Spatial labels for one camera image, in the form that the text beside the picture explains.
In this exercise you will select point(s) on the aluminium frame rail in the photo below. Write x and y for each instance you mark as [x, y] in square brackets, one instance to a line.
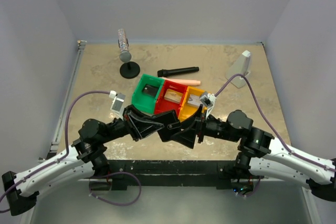
[48, 70]

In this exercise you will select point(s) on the green plastic bin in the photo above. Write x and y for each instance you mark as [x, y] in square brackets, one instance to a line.
[143, 102]

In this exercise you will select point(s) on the yellow plastic bin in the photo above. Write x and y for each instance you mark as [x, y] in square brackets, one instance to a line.
[187, 111]

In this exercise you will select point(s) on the black microphone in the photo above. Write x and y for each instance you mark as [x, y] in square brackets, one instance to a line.
[176, 72]

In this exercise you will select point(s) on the silver VIP card stack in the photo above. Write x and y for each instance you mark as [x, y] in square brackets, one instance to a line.
[194, 100]

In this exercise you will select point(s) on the black card stack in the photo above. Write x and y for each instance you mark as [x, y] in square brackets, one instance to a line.
[150, 90]

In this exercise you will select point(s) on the white wedge charging dock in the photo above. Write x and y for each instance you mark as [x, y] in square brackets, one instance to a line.
[240, 66]

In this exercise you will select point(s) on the gold card stack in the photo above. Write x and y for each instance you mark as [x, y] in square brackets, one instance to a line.
[173, 96]

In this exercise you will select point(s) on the red plastic bin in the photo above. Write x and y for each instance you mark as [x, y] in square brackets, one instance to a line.
[163, 105]

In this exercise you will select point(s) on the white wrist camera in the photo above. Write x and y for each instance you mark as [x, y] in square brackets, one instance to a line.
[208, 100]
[117, 106]

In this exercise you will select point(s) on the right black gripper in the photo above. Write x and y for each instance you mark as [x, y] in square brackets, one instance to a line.
[187, 136]

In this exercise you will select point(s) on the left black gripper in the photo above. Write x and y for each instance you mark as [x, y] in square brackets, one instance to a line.
[139, 127]

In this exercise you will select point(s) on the glitter microphone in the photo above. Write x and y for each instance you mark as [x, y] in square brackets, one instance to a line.
[125, 55]

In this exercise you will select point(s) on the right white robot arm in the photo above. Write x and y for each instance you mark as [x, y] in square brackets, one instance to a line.
[261, 153]

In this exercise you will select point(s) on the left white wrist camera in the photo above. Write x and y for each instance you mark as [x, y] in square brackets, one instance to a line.
[117, 106]

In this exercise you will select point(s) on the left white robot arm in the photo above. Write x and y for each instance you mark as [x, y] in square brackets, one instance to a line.
[22, 189]

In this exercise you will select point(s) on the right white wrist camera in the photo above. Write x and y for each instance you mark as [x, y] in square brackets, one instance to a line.
[208, 100]

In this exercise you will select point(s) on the black round microphone stand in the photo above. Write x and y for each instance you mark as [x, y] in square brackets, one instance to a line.
[129, 70]

